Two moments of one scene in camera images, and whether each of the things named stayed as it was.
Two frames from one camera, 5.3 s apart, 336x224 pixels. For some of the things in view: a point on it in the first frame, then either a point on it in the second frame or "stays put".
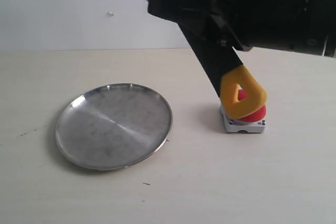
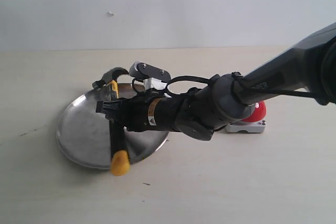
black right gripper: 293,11 to 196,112
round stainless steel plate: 113,126 stays put
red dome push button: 253,123 stays put
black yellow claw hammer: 223,67 to 120,163
